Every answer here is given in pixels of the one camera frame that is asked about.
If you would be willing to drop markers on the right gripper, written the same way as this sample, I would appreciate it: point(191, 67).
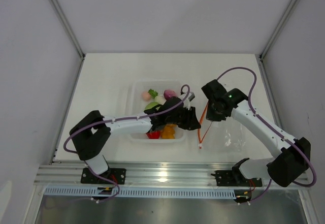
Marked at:
point(210, 116)

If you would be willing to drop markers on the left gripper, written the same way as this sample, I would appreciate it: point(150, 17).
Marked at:
point(191, 122)

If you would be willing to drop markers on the clear zip top bag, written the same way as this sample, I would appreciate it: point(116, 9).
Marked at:
point(223, 136)

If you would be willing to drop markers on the white radish with leaves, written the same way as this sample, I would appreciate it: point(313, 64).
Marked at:
point(160, 99)

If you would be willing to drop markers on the green cabbage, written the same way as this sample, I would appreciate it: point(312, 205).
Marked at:
point(153, 105)

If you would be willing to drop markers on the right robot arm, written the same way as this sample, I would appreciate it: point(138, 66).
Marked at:
point(290, 156)

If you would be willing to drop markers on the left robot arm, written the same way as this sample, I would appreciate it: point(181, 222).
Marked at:
point(91, 134)

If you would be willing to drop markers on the purple onion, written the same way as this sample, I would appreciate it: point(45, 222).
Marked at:
point(169, 93)

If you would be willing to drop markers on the red bell pepper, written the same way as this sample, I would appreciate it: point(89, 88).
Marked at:
point(153, 135)

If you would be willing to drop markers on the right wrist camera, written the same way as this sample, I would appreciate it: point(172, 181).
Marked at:
point(213, 90)

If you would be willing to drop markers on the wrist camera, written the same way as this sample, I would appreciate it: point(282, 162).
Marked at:
point(213, 90)
point(187, 102)

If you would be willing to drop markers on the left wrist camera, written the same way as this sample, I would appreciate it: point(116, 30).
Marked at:
point(187, 102)

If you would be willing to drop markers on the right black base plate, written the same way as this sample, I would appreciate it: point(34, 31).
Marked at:
point(234, 178)

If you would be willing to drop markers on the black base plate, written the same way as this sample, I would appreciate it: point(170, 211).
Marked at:
point(117, 175)
point(234, 178)

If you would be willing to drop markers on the aluminium mounting rail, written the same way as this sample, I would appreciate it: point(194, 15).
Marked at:
point(137, 174)

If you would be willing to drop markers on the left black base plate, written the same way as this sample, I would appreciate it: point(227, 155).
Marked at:
point(117, 175)

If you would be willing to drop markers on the white slotted cable duct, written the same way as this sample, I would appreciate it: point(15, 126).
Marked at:
point(141, 192)

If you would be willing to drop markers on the right aluminium frame post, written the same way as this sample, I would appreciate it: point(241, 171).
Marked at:
point(284, 18)

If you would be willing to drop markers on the aluminium frame post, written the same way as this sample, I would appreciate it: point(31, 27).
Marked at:
point(67, 27)
point(284, 18)

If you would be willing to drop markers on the left aluminium frame post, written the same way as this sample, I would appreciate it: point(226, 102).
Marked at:
point(67, 27)

